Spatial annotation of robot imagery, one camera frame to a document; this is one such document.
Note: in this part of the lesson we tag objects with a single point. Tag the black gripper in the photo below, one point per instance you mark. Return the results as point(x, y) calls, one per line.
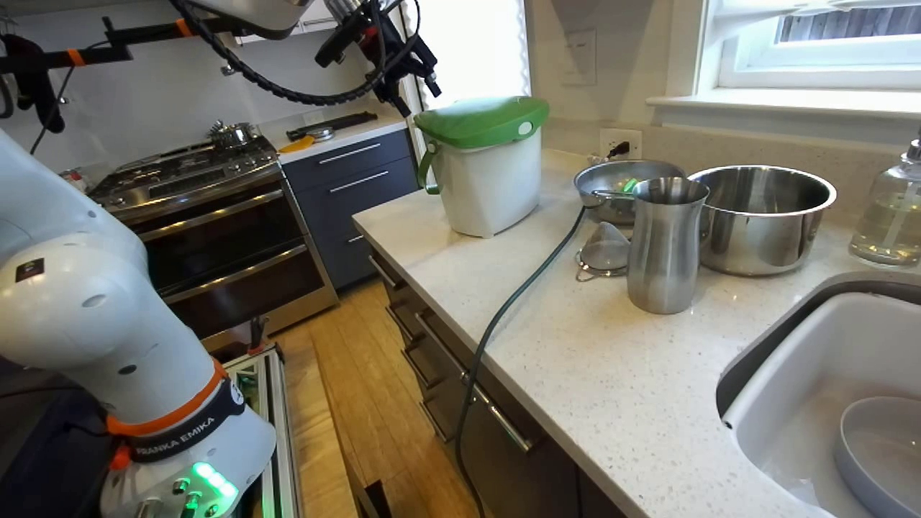
point(377, 39)

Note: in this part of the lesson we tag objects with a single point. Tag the white bin with green lid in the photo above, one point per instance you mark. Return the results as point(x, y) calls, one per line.
point(491, 187)

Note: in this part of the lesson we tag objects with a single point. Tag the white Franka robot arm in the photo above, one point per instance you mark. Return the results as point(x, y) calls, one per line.
point(87, 307)

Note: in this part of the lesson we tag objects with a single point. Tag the black flat pan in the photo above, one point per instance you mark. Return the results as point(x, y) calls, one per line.
point(333, 124)

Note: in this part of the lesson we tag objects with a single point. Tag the yellow flat item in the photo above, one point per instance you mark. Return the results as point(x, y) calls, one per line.
point(297, 146)

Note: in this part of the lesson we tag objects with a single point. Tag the metal kettle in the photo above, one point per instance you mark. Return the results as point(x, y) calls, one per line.
point(235, 134)

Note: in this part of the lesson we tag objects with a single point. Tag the small stainless steel bowl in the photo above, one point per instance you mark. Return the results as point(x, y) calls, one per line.
point(606, 187)

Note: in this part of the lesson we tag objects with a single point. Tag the stainless steel oven range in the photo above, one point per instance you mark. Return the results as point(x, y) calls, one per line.
point(219, 231)

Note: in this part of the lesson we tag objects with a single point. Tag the metal mesh strainer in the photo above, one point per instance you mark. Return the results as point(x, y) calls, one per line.
point(606, 251)

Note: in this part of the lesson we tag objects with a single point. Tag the tall stainless steel pitcher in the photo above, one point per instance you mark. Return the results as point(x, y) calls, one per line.
point(662, 249)

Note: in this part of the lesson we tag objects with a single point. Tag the small red white item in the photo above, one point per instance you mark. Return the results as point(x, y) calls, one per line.
point(74, 179)

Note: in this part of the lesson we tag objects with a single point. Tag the large stainless steel bowl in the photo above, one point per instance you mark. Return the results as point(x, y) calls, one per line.
point(757, 231)

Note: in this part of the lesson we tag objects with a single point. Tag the dark counter base cabinet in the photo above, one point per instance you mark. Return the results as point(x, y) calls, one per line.
point(500, 462)

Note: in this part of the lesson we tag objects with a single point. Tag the black bar with orange tape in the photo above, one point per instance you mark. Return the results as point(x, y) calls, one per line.
point(30, 75)

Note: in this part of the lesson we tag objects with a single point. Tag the white framed window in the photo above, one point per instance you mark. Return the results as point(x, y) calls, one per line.
point(815, 59)

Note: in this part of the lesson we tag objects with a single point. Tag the clear glass soap bottle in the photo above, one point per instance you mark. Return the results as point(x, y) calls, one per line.
point(894, 212)

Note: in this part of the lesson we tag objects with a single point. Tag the white plastic sink tub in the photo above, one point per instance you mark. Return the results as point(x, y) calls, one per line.
point(815, 385)

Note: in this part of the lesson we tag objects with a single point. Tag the black robot stand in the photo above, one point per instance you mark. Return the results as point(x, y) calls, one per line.
point(46, 462)

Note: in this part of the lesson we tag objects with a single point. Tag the grey bowl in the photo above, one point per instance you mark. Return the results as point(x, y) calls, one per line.
point(882, 449)

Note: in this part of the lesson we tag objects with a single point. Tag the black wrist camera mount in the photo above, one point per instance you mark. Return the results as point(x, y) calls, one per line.
point(335, 44)

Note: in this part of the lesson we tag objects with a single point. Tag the metal wall hook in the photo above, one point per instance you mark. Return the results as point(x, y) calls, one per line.
point(228, 59)

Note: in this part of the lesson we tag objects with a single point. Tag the white wall outlet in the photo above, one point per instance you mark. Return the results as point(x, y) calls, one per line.
point(620, 149)

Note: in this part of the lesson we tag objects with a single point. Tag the metal frame rail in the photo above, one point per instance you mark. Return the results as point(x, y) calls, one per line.
point(279, 434)

